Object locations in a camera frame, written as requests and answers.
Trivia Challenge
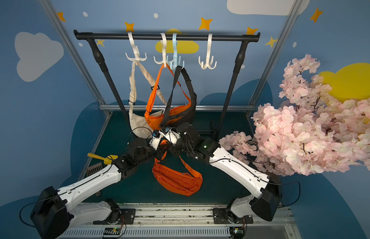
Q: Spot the light blue hook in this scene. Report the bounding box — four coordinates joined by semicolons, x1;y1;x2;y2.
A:
167;32;182;71

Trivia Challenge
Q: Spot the orange ripstop waist bag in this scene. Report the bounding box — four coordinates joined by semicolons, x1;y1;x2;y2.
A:
152;140;203;196

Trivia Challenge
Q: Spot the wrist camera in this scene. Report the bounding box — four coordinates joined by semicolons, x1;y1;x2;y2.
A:
149;129;162;150
160;127;181;145

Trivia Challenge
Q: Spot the left circuit board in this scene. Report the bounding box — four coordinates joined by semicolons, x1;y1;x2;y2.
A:
102;227;122;239

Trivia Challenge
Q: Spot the white hook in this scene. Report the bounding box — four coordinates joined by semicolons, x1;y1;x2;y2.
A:
199;33;217;70
153;32;168;67
125;32;147;61

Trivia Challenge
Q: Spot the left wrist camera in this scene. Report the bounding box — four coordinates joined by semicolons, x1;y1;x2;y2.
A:
149;129;162;150

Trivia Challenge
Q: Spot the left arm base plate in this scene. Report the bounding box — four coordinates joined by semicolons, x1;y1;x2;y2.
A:
115;209;136;225

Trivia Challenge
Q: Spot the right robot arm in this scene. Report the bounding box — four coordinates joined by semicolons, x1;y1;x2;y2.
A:
164;122;281;223

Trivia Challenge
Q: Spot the orange sling bag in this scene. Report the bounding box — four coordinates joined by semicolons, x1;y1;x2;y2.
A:
144;66;191;130

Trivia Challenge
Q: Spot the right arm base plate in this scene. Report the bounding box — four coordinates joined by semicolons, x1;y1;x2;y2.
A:
212;208;253;224

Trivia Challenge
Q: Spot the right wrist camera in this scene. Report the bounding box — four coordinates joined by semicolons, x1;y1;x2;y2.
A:
160;127;181;145

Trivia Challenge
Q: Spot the cream sling bag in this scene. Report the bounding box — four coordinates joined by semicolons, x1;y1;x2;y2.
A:
128;61;156;138

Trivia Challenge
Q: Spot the circuit board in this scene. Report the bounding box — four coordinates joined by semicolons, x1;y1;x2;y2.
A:
229;227;245;239
102;227;122;239

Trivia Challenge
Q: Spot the yellow handled brush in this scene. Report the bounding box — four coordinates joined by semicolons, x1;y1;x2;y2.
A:
86;153;118;177

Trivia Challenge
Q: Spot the pink cherry blossom tree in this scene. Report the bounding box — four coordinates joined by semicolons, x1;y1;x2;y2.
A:
219;54;370;176

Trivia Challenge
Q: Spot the black clothes rack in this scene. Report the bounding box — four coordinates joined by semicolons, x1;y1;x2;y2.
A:
73;30;261;140

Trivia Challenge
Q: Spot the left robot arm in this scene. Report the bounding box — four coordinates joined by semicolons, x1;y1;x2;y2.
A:
30;138;160;239

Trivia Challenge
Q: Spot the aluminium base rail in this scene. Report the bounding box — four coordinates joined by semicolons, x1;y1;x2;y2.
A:
58;203;301;239

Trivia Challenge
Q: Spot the right circuit board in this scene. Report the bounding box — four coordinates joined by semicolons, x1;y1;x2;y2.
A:
229;227;245;239

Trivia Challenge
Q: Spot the aluminium frame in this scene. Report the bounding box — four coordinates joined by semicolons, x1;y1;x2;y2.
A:
38;0;305;207

